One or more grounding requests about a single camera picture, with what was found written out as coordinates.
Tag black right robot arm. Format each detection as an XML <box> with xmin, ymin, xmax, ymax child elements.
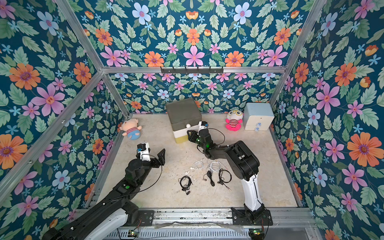
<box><xmin>187</xmin><ymin>129</ymin><xmax>265</xmax><ymax>222</ymax></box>

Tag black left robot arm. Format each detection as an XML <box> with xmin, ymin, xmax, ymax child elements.
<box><xmin>42</xmin><ymin>149</ymin><xmax>166</xmax><ymax>240</ymax></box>

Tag three-tier colored drawer cabinet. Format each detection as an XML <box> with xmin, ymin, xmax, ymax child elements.
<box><xmin>166</xmin><ymin>98</ymin><xmax>202</xmax><ymax>144</ymax></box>

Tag white blue mini drawer cabinet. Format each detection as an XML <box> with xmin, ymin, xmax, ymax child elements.
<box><xmin>243</xmin><ymin>103</ymin><xmax>275</xmax><ymax>132</ymax></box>

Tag pink white plush toy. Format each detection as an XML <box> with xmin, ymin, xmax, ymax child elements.
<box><xmin>226</xmin><ymin>109</ymin><xmax>244</xmax><ymax>132</ymax></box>

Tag pink pig plush toy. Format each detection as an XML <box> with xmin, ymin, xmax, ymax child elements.
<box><xmin>119</xmin><ymin>119</ymin><xmax>142</xmax><ymax>140</ymax></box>

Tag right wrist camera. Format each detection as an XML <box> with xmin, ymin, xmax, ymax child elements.
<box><xmin>198</xmin><ymin>121</ymin><xmax>209</xmax><ymax>132</ymax></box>

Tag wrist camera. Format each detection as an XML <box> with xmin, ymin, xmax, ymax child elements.
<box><xmin>136</xmin><ymin>143</ymin><xmax>151</xmax><ymax>162</ymax></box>
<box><xmin>198</xmin><ymin>121</ymin><xmax>209</xmax><ymax>132</ymax></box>

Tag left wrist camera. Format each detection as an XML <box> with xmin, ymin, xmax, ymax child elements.
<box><xmin>136</xmin><ymin>143</ymin><xmax>151</xmax><ymax>162</ymax></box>

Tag white wired earphones left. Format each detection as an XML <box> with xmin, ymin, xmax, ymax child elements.
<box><xmin>185</xmin><ymin>159</ymin><xmax>207</xmax><ymax>175</ymax></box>

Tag white wired earphones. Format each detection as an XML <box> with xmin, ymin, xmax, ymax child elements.
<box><xmin>208</xmin><ymin>161</ymin><xmax>228</xmax><ymax>173</ymax></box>
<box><xmin>185</xmin><ymin>159</ymin><xmax>207</xmax><ymax>175</ymax></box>

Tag white wired earphones middle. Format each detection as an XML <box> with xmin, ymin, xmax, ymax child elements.
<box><xmin>208</xmin><ymin>161</ymin><xmax>228</xmax><ymax>173</ymax></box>

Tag black wired earphones middle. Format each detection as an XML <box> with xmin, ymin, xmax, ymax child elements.
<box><xmin>203</xmin><ymin>170</ymin><xmax>216</xmax><ymax>187</ymax></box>

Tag black wired earphones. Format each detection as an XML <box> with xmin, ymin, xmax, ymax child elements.
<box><xmin>179</xmin><ymin>176</ymin><xmax>193</xmax><ymax>195</ymax></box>
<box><xmin>203</xmin><ymin>170</ymin><xmax>216</xmax><ymax>187</ymax></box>
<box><xmin>218</xmin><ymin>169</ymin><xmax>232</xmax><ymax>191</ymax></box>

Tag black wired earphones left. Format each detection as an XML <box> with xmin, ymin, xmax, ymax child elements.
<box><xmin>179</xmin><ymin>176</ymin><xmax>193</xmax><ymax>195</ymax></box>

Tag black wired earphones right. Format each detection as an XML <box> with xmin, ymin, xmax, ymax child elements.
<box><xmin>218</xmin><ymin>169</ymin><xmax>232</xmax><ymax>191</ymax></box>

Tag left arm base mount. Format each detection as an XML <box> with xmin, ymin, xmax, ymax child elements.
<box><xmin>122</xmin><ymin>202</ymin><xmax>155</xmax><ymax>227</ymax></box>

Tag black hook rail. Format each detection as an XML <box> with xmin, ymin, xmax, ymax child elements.
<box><xmin>160</xmin><ymin>67</ymin><xmax>224</xmax><ymax>75</ymax></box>

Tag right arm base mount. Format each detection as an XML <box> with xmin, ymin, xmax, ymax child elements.
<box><xmin>231</xmin><ymin>207</ymin><xmax>274</xmax><ymax>226</ymax></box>

